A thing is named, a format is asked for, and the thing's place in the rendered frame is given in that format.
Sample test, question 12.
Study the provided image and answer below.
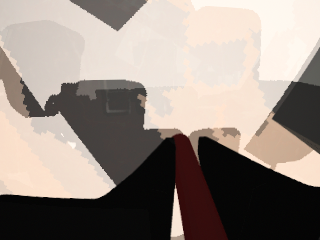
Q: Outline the dark red peg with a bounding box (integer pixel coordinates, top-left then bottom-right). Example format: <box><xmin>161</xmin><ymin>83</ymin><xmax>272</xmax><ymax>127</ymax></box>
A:
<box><xmin>172</xmin><ymin>133</ymin><xmax>228</xmax><ymax>240</ymax></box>

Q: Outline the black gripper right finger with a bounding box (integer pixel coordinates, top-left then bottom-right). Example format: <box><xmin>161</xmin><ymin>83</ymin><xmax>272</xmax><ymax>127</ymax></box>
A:
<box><xmin>197</xmin><ymin>136</ymin><xmax>320</xmax><ymax>240</ymax></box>

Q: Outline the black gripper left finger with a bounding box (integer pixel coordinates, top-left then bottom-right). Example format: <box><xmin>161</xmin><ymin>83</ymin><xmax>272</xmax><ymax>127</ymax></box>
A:
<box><xmin>0</xmin><ymin>137</ymin><xmax>176</xmax><ymax>240</ymax></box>

